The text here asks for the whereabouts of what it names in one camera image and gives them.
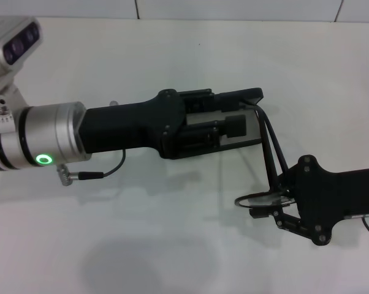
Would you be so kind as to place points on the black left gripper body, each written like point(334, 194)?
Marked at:
point(126, 128)

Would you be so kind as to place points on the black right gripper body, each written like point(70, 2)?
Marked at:
point(340, 193)

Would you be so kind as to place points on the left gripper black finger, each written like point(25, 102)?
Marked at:
point(200, 102)
point(235, 127)

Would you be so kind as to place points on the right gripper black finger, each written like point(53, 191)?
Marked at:
point(288, 182)
point(290, 225)

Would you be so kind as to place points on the black glasses case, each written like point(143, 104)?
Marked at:
point(252, 128)

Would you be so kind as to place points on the black round glasses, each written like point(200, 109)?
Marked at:
point(258, 199)

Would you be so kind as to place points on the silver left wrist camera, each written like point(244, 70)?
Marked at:
point(16, 46)

